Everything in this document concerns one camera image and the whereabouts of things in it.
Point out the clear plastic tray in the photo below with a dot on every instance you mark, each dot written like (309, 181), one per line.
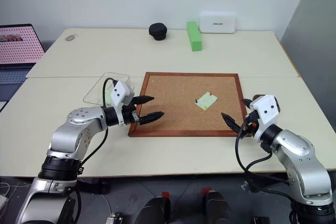
(105, 82)

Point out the white rectangular box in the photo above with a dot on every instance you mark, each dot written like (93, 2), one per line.
(217, 22)

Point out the wood-framed cork board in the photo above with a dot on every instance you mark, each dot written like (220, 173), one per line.
(178, 98)

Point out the light green paper note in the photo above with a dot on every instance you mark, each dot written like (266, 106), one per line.
(207, 100)
(108, 95)

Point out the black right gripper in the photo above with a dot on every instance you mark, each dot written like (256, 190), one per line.
(249, 127)

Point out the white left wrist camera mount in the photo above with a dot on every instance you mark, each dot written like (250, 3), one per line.
(121, 93)

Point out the green rectangular box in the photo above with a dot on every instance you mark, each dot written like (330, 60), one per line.
(194, 36)

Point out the dark rounded shape, red tab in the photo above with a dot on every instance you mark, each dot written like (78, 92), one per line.
(216, 208)
(155, 211)

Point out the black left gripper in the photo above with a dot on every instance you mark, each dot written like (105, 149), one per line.
(128, 116)

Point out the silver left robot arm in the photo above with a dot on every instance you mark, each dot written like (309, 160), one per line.
(68, 134)

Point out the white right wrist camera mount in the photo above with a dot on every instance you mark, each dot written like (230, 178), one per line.
(266, 113)

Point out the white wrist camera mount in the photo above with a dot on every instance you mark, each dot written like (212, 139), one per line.
(266, 113)
(121, 93)

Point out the black round zip case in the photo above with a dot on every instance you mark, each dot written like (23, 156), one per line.
(158, 31)

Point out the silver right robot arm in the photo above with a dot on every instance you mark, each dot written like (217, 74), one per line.
(296, 150)

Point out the open laptop with pink screen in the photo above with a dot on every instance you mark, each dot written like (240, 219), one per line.
(18, 45)

